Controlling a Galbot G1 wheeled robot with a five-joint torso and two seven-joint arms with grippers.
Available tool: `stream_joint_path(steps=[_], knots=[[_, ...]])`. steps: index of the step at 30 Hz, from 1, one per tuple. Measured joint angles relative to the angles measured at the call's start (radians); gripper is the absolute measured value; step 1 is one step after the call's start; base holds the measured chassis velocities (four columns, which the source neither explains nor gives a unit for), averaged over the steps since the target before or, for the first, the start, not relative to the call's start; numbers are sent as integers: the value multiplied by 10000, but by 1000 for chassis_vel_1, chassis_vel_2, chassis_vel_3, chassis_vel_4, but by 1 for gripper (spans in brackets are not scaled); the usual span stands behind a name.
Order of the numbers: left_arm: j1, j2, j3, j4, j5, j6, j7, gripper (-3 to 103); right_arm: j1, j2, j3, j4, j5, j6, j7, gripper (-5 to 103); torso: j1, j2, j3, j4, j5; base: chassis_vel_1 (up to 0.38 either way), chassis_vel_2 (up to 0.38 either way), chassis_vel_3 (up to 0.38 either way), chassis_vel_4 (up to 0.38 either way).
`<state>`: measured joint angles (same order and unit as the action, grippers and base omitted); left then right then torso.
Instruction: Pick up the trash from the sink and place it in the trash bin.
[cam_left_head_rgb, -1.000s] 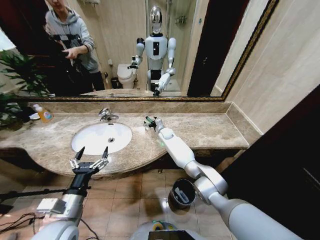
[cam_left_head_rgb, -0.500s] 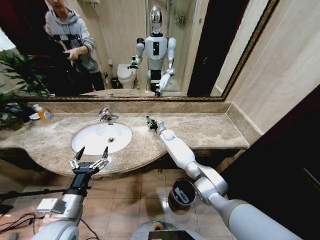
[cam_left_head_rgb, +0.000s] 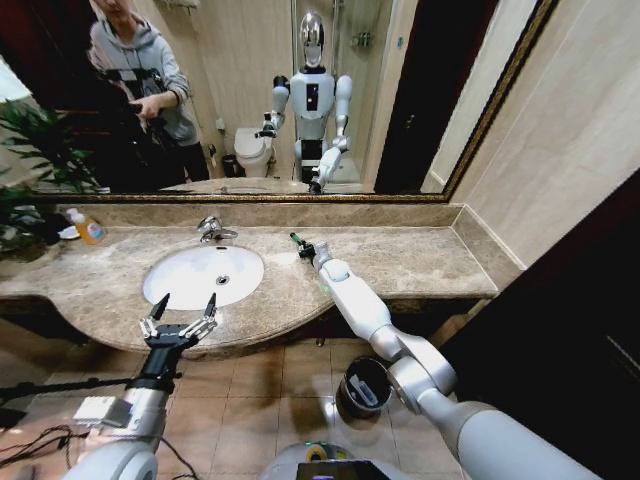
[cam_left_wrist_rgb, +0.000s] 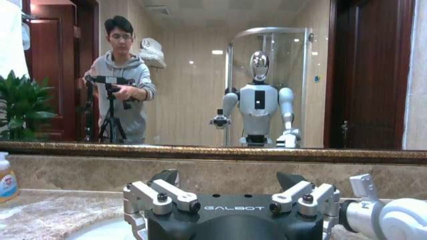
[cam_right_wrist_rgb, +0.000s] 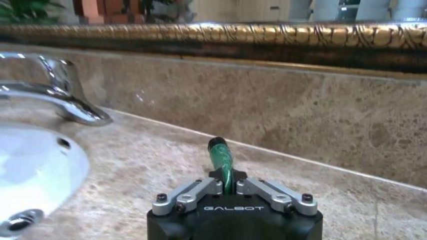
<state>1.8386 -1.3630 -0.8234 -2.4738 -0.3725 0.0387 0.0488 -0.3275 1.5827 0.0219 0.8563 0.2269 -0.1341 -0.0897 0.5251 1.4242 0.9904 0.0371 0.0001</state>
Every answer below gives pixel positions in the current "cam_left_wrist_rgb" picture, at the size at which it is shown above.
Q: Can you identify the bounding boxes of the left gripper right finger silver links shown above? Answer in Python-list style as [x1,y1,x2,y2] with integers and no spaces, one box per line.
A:
[270,171,342,240]

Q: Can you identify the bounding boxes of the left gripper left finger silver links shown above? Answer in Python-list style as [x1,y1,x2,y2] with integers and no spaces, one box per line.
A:
[122,169,202,240]

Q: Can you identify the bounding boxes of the black handheld camera rig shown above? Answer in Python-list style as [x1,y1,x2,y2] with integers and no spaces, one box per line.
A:
[85,74,142,110]

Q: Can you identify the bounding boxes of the white sink basin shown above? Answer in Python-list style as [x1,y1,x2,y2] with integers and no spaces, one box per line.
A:
[70,215,149,240]

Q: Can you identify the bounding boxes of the white humanoid robot mirror image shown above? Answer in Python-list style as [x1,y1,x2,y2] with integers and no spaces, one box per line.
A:
[209,49,303,148]

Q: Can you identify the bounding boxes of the orange hand soap bottle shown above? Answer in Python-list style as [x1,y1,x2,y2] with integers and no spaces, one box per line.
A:
[0,151,22,204]

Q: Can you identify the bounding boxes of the person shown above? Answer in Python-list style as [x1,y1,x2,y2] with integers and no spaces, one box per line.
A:
[77,15,158,145]

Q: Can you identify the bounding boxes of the green leafy potted plant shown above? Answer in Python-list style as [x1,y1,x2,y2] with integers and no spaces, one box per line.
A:
[0,69,59,141]

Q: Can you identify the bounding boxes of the white hanging towel bundle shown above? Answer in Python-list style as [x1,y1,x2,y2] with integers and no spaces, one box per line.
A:
[138,37,169,69]

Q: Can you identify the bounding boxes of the white patterned curtain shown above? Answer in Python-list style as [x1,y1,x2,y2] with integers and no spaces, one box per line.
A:
[402,0,427,151]

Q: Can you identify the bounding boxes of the ceiling air vent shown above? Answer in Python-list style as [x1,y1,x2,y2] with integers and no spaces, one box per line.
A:
[145,4,173,17]

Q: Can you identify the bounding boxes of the mirror with bronze frame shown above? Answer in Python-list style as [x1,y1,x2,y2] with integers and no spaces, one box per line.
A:
[0,0,427,166]

